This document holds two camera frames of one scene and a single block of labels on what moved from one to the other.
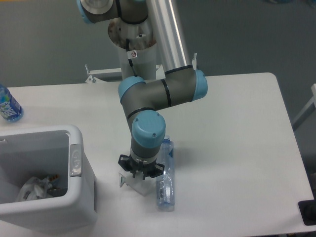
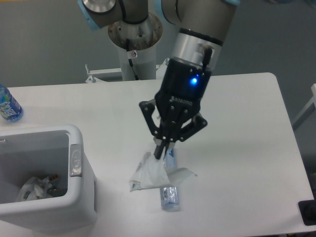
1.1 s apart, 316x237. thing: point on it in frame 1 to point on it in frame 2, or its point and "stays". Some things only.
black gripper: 135,166 to 178,100
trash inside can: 35,188 stays
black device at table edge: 307,209 stays
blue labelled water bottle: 10,109 stays
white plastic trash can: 34,152 stays
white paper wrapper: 143,187 to 152,173
